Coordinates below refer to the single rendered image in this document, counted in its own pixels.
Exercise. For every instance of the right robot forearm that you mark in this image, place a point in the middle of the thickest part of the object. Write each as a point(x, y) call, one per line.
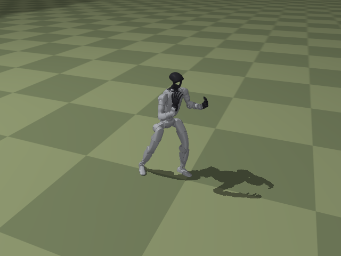
point(168, 114)

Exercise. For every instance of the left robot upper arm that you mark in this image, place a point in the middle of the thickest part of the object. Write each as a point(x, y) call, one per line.
point(187, 98)

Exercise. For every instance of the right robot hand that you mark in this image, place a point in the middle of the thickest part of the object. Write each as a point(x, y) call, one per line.
point(176, 99)

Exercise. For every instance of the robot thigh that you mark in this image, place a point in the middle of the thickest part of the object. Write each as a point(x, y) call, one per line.
point(156, 137)
point(182, 134)

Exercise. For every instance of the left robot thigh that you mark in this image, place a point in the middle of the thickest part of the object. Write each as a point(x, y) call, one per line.
point(182, 134)

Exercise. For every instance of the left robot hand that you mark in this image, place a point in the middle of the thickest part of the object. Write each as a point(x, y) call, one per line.
point(205, 103)

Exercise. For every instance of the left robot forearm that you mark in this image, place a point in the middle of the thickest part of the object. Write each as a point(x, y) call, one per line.
point(197, 106)

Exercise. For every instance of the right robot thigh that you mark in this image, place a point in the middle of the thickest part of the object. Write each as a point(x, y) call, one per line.
point(156, 137)

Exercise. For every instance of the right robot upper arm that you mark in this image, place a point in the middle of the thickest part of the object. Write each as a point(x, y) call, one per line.
point(161, 105)

